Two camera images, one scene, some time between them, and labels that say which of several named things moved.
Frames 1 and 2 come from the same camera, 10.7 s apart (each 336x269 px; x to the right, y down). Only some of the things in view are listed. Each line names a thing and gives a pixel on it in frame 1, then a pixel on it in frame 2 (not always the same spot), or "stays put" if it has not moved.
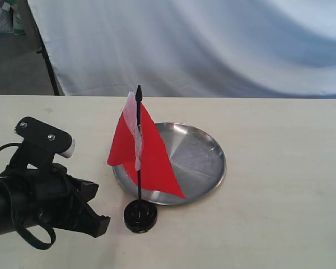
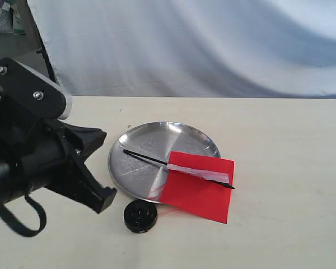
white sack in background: [0, 18] stays put
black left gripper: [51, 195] to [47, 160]
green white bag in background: [18, 28] stays put
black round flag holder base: [140, 216] stays put
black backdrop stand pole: [43, 51] stays put
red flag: [138, 148] to [200, 185]
